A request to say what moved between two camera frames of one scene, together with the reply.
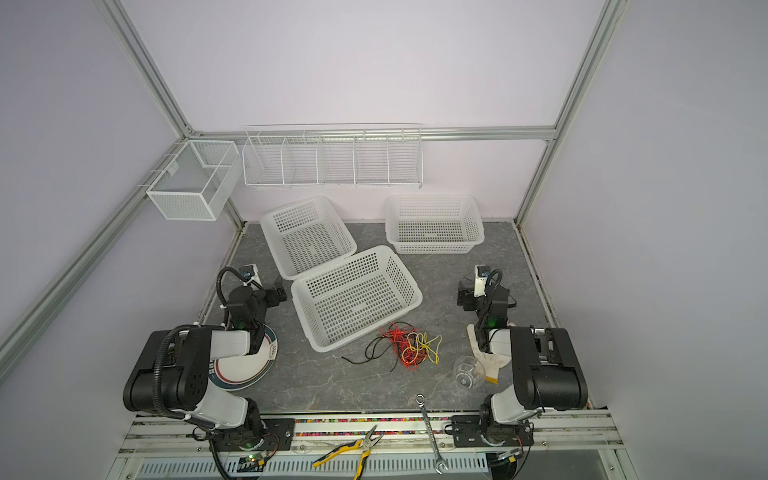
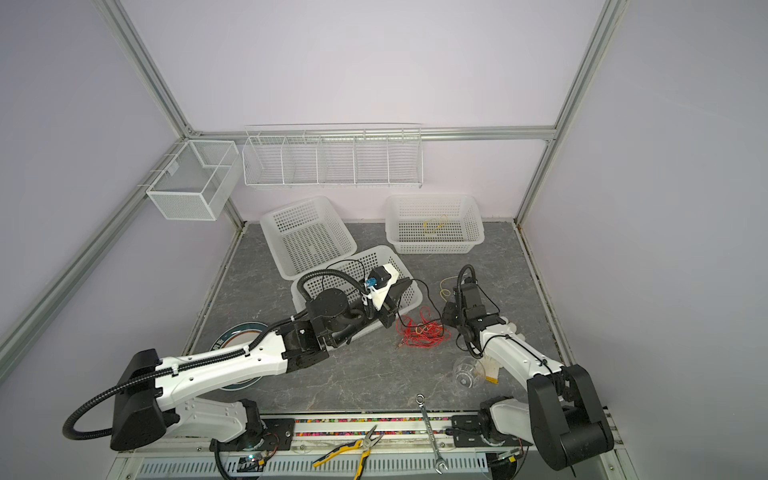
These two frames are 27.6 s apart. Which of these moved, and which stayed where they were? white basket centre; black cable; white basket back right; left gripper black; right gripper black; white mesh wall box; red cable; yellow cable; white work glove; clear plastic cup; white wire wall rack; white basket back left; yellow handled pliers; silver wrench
Moved: red cable; left gripper black; black cable; right gripper black; yellow cable
Stayed: white basket centre; white basket back right; clear plastic cup; white basket back left; white wire wall rack; white mesh wall box; silver wrench; yellow handled pliers; white work glove
